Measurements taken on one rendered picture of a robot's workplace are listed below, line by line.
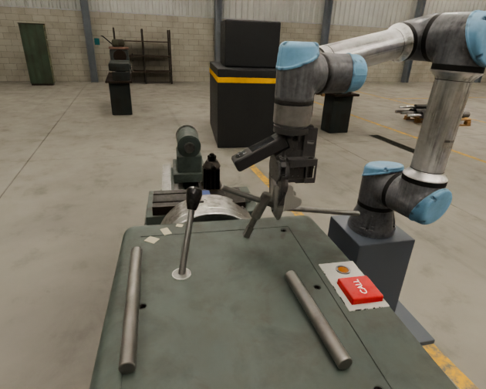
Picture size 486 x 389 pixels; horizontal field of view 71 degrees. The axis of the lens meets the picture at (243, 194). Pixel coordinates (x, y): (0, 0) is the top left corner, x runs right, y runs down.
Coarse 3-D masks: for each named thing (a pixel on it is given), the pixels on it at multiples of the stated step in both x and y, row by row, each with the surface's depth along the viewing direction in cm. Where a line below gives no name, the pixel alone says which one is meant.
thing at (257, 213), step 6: (264, 192) 74; (264, 198) 74; (270, 198) 74; (258, 204) 74; (264, 204) 74; (258, 210) 74; (264, 210) 75; (252, 216) 75; (258, 216) 75; (252, 222) 76; (246, 228) 77; (252, 228) 77; (246, 234) 77
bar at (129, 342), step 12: (132, 252) 68; (132, 264) 64; (132, 276) 61; (132, 288) 58; (132, 300) 55; (132, 312) 53; (132, 324) 51; (132, 336) 49; (120, 348) 47; (132, 348) 47; (120, 360) 45; (132, 360) 45; (120, 372) 45; (132, 372) 45
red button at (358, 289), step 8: (344, 280) 63; (352, 280) 63; (360, 280) 63; (368, 280) 63; (344, 288) 61; (352, 288) 61; (360, 288) 61; (368, 288) 61; (376, 288) 62; (352, 296) 59; (360, 296) 59; (368, 296) 59; (376, 296) 60; (352, 304) 59
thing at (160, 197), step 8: (160, 192) 168; (168, 192) 168; (176, 192) 168; (184, 192) 169; (224, 192) 170; (160, 200) 160; (168, 200) 160; (176, 200) 160; (184, 200) 161; (240, 200) 163; (152, 208) 153; (160, 208) 154; (168, 208) 155
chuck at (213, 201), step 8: (208, 200) 99; (216, 200) 100; (224, 200) 102; (232, 200) 104; (176, 208) 100; (184, 208) 97; (200, 208) 95; (232, 208) 98; (240, 208) 102; (168, 216) 100; (176, 216) 96; (248, 216) 102; (160, 224) 103
